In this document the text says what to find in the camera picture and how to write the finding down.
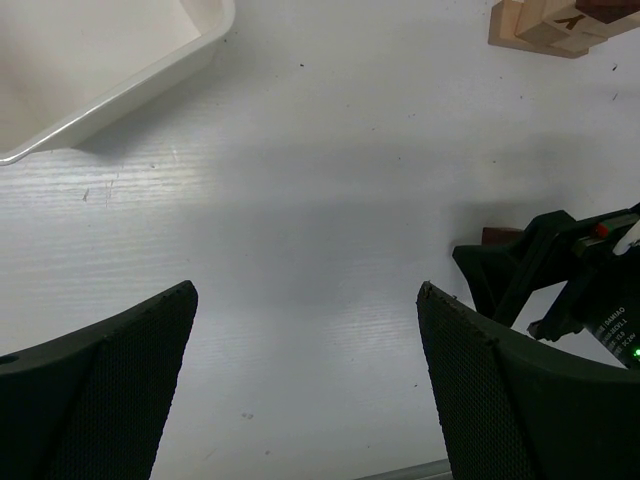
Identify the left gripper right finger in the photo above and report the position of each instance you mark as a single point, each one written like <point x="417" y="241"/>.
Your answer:
<point x="513" y="408"/>

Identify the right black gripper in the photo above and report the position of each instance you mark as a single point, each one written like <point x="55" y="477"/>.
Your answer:
<point x="601" y="292"/>

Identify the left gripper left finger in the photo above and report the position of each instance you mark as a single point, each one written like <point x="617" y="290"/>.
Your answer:
<point x="93" y="404"/>

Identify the dark red wood cube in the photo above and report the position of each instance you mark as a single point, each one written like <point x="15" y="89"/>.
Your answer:
<point x="492" y="236"/>

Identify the long light wood block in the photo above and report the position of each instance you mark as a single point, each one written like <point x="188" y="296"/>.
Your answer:
<point x="504" y="17"/>

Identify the white plastic bin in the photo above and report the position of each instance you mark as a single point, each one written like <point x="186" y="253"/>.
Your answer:
<point x="71" y="68"/>

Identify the notched light wood block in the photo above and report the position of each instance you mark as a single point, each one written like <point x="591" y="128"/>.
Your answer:
<point x="533" y="29"/>

